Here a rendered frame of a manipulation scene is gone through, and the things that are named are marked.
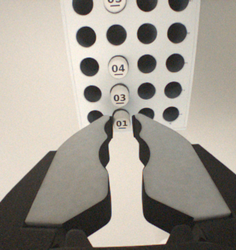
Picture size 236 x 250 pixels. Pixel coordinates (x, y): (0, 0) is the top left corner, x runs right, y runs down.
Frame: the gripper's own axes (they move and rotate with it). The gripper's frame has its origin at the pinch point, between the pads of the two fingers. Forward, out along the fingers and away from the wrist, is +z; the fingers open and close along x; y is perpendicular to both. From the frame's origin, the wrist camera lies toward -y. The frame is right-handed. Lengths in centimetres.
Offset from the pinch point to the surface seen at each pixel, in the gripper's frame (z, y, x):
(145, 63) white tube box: 4.4, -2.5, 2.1
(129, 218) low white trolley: 5.3, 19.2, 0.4
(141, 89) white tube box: 4.0, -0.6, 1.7
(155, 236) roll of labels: 2.6, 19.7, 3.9
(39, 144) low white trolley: 5.3, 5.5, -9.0
